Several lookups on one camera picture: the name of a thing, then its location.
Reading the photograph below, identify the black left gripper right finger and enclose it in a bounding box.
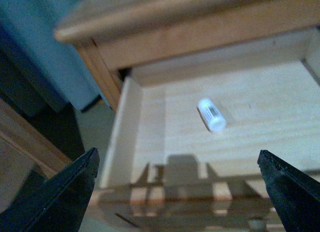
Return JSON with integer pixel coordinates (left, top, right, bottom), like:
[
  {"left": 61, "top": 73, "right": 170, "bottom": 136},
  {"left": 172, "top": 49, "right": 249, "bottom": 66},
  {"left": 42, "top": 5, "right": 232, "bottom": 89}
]
[{"left": 257, "top": 150, "right": 320, "bottom": 231}]

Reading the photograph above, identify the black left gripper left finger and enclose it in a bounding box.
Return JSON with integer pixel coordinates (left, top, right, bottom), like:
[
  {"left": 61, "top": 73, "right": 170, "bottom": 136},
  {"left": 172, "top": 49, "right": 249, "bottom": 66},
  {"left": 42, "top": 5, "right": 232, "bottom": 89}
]
[{"left": 0, "top": 148, "right": 100, "bottom": 231}]

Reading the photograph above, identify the white medicine bottle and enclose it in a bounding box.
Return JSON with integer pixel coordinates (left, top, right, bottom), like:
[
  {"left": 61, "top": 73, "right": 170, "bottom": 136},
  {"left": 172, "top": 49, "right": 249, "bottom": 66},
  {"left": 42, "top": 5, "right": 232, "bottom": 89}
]
[{"left": 197, "top": 98, "right": 227, "bottom": 132}]

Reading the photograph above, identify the wooden drawer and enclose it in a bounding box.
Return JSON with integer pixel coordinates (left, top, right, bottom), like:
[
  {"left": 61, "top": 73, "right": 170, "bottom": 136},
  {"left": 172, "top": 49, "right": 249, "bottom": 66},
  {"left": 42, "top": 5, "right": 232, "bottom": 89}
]
[{"left": 87, "top": 29, "right": 320, "bottom": 231}]

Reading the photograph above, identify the grey curtain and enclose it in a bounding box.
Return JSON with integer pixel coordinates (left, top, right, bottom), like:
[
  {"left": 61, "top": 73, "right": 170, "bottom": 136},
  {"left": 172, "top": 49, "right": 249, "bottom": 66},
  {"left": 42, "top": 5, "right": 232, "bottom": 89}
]
[{"left": 0, "top": 0, "right": 101, "bottom": 112}]

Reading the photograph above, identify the wooden nightstand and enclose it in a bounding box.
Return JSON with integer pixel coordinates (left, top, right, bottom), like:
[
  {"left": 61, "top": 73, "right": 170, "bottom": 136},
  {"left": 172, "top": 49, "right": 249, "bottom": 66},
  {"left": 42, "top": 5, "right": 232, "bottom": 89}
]
[{"left": 54, "top": 0, "right": 320, "bottom": 110}]

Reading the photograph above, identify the wooden bed frame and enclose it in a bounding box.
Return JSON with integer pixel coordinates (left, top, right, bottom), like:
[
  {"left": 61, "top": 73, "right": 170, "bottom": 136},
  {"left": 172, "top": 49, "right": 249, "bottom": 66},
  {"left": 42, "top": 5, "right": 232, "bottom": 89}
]
[{"left": 0, "top": 100, "right": 72, "bottom": 178}]

